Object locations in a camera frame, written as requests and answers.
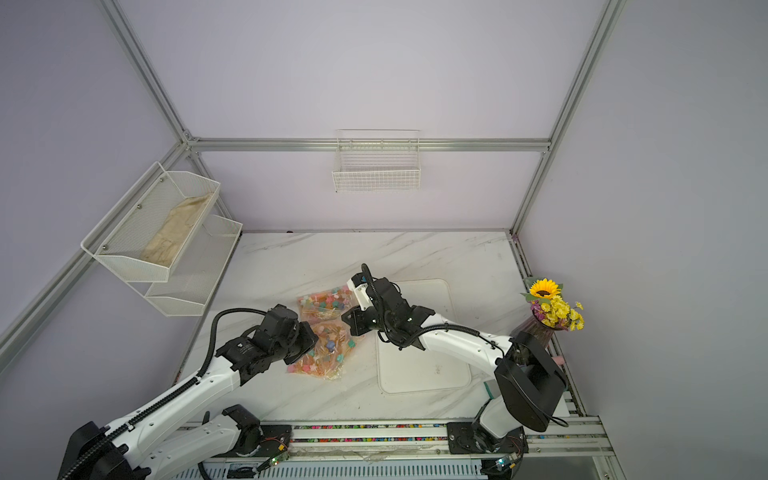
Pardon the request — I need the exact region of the clear ziploc bag of candies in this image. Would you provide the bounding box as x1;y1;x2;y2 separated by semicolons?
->
287;319;357;379

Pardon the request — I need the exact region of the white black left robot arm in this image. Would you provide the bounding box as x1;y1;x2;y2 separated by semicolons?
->
58;304;318;479

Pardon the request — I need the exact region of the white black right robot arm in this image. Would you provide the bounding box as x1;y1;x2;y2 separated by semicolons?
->
342;265;569;456

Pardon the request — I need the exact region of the white plastic tray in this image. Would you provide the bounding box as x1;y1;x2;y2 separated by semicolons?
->
377;279;472;395

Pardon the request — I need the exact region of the dark glass vase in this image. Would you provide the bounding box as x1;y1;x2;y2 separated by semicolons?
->
510;315;556;348

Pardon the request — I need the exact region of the beige cloth in shelf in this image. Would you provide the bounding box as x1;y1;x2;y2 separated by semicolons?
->
140;194;211;267

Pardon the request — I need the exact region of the sunflower and yellow flower bouquet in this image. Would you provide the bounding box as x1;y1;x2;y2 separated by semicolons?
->
522;278;585;331

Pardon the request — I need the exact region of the white two-tier mesh shelf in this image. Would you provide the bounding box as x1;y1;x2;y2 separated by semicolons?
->
81;163;242;317

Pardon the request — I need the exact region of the white wire wall basket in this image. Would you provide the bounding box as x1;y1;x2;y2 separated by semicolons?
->
332;129;422;193

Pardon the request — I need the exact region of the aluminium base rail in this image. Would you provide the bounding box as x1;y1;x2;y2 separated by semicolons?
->
138;417;625;479

